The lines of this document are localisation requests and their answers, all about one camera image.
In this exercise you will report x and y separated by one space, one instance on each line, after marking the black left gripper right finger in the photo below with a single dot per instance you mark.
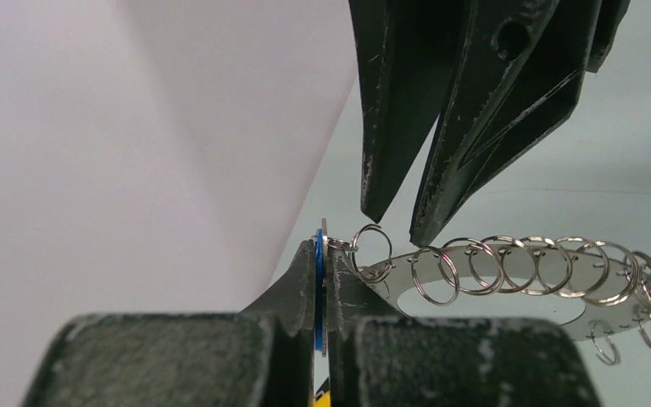
381 357

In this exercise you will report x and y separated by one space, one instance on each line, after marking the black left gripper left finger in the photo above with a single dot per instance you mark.
260 356

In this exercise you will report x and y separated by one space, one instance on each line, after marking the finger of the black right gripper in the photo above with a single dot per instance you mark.
405 52
518 72

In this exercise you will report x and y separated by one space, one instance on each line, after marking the blue key tag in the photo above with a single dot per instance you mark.
320 322

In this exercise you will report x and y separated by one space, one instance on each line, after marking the large steel ring disc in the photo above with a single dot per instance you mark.
609 284

